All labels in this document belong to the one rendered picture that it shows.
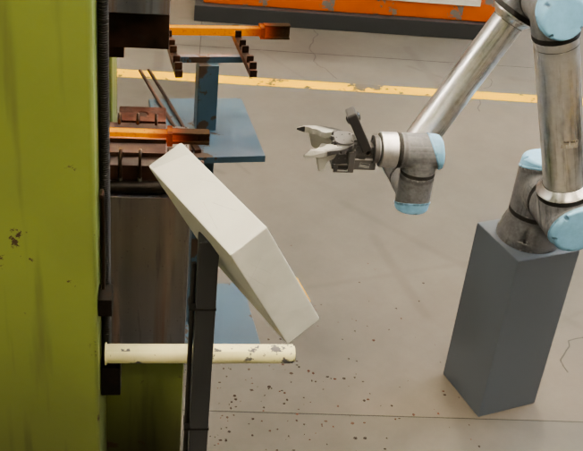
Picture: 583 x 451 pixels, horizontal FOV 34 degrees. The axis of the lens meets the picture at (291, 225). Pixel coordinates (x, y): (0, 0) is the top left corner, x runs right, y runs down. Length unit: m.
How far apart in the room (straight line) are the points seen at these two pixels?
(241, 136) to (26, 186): 1.10
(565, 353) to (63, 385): 1.93
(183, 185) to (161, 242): 0.55
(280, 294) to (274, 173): 2.59
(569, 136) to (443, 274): 1.38
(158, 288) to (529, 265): 1.09
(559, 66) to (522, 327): 0.91
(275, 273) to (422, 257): 2.19
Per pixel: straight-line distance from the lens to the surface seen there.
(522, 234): 2.86
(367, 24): 6.05
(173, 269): 2.39
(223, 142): 2.88
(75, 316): 2.12
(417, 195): 2.49
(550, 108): 2.50
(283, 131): 4.70
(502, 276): 2.90
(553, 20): 2.37
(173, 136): 2.37
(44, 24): 1.80
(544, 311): 3.03
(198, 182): 1.80
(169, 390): 2.63
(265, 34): 3.00
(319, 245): 3.84
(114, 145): 2.34
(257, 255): 1.67
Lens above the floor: 2.07
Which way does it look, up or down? 32 degrees down
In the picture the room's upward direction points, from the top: 6 degrees clockwise
